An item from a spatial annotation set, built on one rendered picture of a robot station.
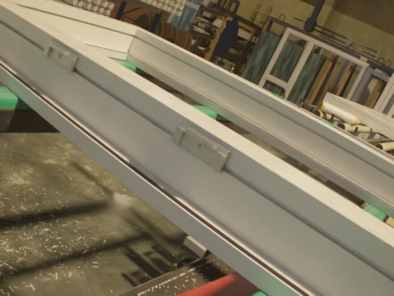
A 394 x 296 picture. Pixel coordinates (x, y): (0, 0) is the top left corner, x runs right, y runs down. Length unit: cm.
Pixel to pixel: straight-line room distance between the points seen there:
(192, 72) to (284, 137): 23
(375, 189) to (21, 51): 54
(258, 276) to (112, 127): 19
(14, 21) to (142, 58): 45
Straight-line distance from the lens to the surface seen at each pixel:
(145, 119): 37
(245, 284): 78
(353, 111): 279
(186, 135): 34
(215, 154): 32
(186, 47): 694
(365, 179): 71
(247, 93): 78
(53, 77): 46
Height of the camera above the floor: 101
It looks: 16 degrees down
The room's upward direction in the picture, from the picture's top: 25 degrees clockwise
